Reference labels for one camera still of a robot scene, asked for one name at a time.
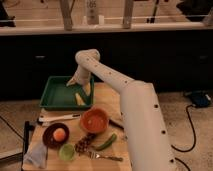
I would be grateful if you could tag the orange bowl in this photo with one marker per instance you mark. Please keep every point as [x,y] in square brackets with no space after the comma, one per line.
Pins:
[94,120]

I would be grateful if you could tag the bunch of dark grapes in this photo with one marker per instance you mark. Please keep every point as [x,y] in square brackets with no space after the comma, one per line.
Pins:
[83,144]

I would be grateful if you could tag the small green cup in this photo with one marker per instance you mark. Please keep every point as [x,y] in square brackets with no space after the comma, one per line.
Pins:
[66,152]

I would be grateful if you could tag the green pepper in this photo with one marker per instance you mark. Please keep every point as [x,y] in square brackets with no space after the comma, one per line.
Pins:
[107,143]

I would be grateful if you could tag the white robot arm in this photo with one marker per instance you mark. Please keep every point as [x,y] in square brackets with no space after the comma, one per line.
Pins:
[147,138]

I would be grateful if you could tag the orange peach fruit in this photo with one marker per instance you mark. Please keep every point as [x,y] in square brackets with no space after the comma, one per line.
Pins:
[59,135]

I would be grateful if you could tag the wooden post left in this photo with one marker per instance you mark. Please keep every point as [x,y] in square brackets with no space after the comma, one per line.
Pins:
[66,14]

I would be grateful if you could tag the silver fork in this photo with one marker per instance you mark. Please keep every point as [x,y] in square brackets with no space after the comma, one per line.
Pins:
[94,155]

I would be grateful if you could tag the wooden post right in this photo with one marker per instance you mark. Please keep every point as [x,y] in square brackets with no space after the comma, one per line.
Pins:
[127,15]

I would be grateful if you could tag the dark blue device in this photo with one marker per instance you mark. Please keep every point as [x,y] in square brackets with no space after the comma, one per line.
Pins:
[200,99]

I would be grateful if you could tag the black clamp bracket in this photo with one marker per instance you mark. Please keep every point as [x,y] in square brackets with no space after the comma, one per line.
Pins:
[28,130]

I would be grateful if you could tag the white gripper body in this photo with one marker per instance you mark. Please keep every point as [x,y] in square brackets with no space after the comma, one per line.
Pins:
[82,76]

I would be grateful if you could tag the green plastic tray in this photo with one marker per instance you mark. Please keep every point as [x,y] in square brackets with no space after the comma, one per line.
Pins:
[58,97]

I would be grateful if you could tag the grey cloth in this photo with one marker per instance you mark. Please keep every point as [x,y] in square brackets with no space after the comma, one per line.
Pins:
[37,156]

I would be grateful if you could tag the dark red plate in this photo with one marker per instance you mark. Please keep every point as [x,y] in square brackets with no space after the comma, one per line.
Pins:
[48,138]

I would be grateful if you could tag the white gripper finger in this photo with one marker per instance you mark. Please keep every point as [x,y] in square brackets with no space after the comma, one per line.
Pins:
[72,81]
[87,89]

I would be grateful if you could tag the wooden post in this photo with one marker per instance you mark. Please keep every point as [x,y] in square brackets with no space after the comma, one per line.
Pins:
[66,14]
[127,15]

